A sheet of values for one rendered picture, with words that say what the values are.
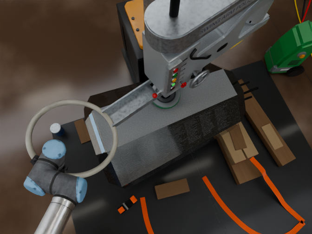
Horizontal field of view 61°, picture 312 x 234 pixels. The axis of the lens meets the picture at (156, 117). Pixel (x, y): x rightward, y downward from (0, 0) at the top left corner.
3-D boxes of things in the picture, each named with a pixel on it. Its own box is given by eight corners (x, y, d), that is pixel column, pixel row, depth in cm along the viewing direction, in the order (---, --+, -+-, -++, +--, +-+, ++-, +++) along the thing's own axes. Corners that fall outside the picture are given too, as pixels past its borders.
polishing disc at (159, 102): (151, 80, 193) (151, 79, 191) (180, 81, 192) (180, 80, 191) (149, 107, 186) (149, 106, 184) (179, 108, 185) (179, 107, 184)
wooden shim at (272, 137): (260, 127, 261) (261, 126, 259) (269, 123, 262) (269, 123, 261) (274, 150, 253) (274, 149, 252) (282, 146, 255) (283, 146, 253)
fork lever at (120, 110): (185, 53, 178) (185, 48, 174) (203, 73, 174) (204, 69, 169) (99, 109, 162) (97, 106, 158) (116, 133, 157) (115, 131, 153)
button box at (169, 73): (174, 83, 152) (178, 57, 125) (177, 87, 151) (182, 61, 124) (163, 91, 150) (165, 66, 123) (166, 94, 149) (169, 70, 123)
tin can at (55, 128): (54, 127, 266) (49, 124, 254) (64, 126, 267) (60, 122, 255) (55, 137, 263) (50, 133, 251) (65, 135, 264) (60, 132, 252)
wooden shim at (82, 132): (74, 122, 269) (73, 121, 267) (83, 118, 270) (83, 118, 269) (81, 144, 261) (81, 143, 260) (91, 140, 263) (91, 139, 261)
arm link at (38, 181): (45, 191, 97) (60, 162, 104) (16, 183, 98) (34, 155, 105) (51, 200, 104) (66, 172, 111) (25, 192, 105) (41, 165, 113)
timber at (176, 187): (157, 199, 245) (157, 199, 233) (154, 186, 248) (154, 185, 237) (188, 191, 247) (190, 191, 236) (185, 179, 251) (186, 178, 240)
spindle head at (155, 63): (187, 46, 176) (198, -5, 133) (208, 69, 170) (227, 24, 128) (144, 75, 168) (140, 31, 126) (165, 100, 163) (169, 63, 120)
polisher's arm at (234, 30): (240, 15, 189) (269, -48, 143) (263, 36, 183) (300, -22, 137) (159, 68, 174) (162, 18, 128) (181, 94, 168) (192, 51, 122)
